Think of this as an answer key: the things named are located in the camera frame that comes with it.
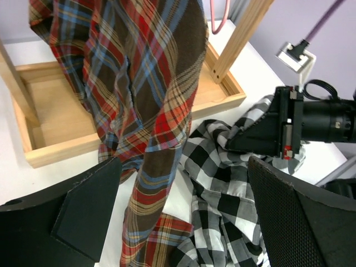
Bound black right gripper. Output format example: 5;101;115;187
226;86;304;159

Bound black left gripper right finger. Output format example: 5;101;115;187
248;156;355;266

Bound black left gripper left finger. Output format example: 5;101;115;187
1;157;122;266

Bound black white checkered shirt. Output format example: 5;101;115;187
168;94;306;267

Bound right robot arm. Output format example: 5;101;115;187
225;80;355;175

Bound brown red plaid shirt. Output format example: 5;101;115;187
28;1;209;266

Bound wooden clothes rack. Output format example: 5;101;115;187
1;1;271;168

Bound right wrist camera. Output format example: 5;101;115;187
276;39;317;93

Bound pink wire hanger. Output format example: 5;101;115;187
208;0;231;35

